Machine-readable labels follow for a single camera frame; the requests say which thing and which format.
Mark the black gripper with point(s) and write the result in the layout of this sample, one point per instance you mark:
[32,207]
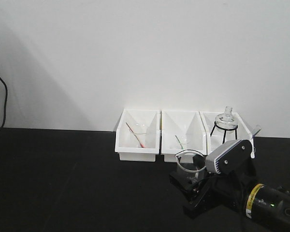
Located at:
[230,190]

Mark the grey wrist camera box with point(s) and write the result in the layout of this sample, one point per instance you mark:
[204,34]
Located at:
[228,156]

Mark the middle white storage bin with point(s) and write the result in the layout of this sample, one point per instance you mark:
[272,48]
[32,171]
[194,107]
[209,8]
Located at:
[188,126]

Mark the green-tipped glass stirring rod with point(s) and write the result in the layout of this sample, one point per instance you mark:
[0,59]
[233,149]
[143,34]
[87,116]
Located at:
[181,145]

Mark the round-bottom glass flask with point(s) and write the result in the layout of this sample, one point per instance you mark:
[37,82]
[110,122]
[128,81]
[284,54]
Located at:
[226,120]

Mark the clear glass beaker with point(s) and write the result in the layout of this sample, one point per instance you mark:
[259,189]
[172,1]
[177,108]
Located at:
[191,164]

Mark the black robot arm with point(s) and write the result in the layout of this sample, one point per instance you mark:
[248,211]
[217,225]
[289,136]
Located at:
[266,206]

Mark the black wire tripod stand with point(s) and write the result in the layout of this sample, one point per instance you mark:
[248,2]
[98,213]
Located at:
[225,130]

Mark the right white storage bin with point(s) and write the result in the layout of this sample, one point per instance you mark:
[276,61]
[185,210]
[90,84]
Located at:
[214,141]

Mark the left white storage bin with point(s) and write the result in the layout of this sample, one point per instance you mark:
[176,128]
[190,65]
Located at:
[146,124]

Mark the blue-tipped glass test tube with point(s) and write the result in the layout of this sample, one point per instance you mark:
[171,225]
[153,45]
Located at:
[255,131]

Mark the white storage bin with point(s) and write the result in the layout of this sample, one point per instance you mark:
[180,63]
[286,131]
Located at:
[214,141]
[146,124]
[188,126]

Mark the red-tipped glass stirring rod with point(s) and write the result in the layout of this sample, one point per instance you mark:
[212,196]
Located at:
[135,135]

